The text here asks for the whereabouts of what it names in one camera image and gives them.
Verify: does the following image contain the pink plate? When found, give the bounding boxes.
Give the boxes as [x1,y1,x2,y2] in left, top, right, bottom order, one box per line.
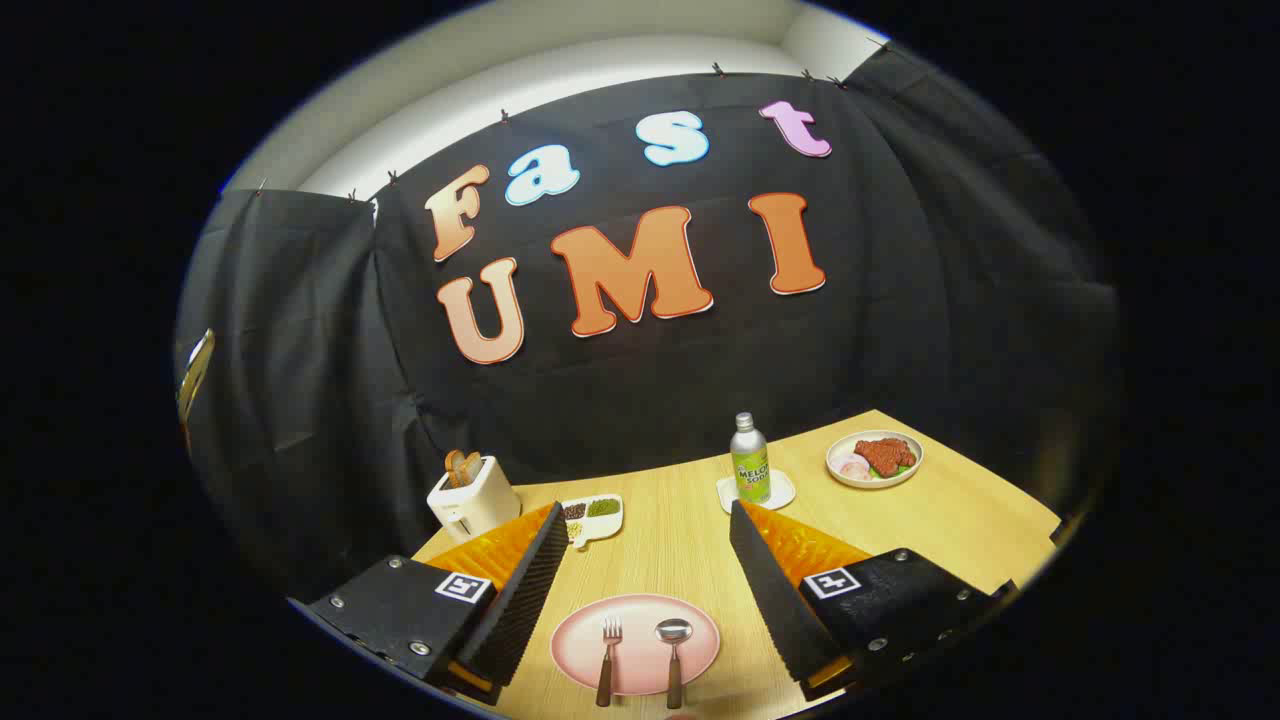
[550,594,721,697]

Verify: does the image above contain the brown fried meat piece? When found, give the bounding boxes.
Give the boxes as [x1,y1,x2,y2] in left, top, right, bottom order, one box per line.
[855,437,917,478]

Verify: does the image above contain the wooden handled fork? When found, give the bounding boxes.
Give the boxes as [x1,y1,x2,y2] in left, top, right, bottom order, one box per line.
[596,617,624,708]

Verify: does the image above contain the green soda bottle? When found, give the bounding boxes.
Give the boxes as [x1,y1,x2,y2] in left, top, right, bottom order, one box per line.
[730,412,772,505]

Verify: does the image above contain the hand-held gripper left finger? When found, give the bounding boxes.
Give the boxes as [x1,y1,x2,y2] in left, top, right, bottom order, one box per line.
[308,502,571,706]

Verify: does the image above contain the white toaster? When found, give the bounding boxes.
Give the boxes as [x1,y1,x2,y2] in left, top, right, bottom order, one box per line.
[427,455,522,546]

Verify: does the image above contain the wooden handled spoon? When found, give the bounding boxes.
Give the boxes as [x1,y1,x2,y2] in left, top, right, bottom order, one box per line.
[655,618,694,710]

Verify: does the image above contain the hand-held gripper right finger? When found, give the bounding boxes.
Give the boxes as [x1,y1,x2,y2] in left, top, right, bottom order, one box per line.
[728,500,1019,701]

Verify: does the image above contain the white divided dish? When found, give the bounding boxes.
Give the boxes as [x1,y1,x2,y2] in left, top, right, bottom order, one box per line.
[560,494,625,551]

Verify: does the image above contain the white round food plate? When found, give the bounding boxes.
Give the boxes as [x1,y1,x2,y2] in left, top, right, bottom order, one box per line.
[826,430,924,490]

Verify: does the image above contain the white square coaster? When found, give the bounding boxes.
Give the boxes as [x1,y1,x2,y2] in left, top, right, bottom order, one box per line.
[716,469,797,515]

